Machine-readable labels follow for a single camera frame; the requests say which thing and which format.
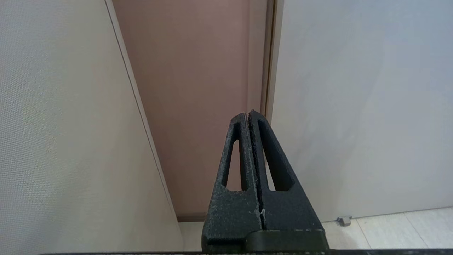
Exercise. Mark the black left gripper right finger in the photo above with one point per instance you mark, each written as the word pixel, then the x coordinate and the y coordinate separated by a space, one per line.
pixel 286 212

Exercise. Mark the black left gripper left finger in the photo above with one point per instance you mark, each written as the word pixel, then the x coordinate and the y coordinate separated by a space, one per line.
pixel 230 216

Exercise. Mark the grey floor door stop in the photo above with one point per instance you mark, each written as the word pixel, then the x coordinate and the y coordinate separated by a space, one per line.
pixel 344 220

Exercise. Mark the cream white door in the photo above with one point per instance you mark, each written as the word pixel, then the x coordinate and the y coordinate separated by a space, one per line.
pixel 354 106

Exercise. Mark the cream wardrobe panel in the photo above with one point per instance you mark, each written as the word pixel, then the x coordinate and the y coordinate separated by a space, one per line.
pixel 70 141

